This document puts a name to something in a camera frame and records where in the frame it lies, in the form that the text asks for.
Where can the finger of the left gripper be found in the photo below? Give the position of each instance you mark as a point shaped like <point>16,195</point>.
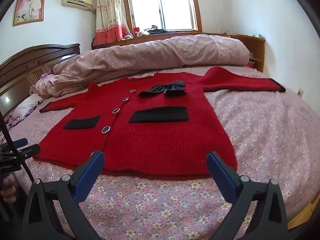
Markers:
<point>29,151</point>
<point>20,142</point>

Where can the person's left hand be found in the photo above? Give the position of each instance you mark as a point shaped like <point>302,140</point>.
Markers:
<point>9,191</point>

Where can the framed wedding photo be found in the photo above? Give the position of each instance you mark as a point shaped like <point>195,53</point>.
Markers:
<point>28,11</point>

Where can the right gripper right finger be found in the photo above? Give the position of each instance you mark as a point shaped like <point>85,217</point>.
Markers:
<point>269,220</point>

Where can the red knit cardigan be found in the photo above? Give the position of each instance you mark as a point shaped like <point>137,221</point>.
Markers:
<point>160,126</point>

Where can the white wall air conditioner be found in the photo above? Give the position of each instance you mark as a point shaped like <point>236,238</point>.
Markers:
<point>81,4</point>

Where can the pink rolled duvet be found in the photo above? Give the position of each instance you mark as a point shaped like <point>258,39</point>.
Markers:
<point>101,65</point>

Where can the wooden bedside shelf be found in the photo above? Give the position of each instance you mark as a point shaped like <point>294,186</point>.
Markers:
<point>255,45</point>

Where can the clothes pile on windowsill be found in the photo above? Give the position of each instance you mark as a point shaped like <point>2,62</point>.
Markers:
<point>152,31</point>

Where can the dark wooden headboard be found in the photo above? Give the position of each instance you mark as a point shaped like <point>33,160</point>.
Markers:
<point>24,69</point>

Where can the white purple pillow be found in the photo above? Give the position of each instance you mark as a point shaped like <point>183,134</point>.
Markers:
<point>25,108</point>

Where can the wooden framed window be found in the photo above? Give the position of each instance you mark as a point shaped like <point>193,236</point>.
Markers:
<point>167,15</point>

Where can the cream and red curtain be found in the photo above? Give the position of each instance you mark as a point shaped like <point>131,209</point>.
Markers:
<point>111,25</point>

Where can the pink floral bed sheet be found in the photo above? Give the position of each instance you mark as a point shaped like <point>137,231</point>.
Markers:
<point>274,135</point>

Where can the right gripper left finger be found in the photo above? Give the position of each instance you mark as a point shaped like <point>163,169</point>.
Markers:
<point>40,220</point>

